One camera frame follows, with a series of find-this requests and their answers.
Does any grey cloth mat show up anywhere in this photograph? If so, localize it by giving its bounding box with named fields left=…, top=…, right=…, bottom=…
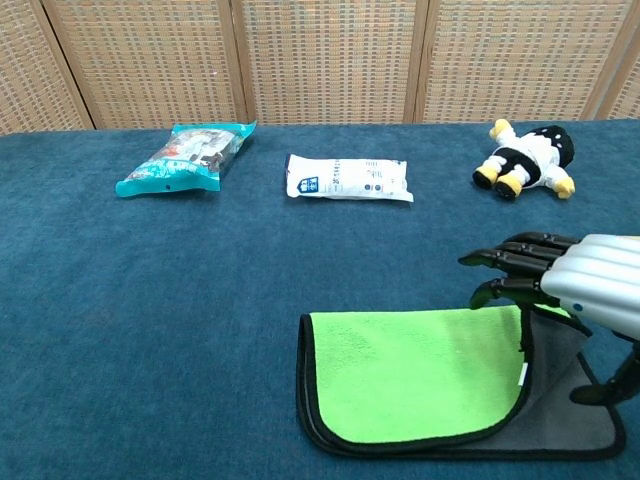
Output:
left=296, top=304, right=627, bottom=461

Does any white tissue pack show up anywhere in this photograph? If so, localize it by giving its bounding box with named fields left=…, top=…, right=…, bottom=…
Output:
left=285, top=153, right=415, bottom=204

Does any black white plush penguin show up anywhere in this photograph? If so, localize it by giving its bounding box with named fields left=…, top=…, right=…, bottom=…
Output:
left=472, top=118, right=577, bottom=203

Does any blue carpet table cover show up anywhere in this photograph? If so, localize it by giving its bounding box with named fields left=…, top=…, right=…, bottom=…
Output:
left=0, top=118, right=640, bottom=480

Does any woven bamboo folding screen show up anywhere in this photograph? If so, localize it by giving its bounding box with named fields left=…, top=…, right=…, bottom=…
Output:
left=0, top=0, right=640, bottom=137

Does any teal snack package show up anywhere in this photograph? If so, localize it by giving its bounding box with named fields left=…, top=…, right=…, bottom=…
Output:
left=115, top=120, right=258, bottom=199

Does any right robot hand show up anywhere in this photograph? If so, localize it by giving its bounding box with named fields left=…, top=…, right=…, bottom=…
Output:
left=458, top=231, right=640, bottom=406

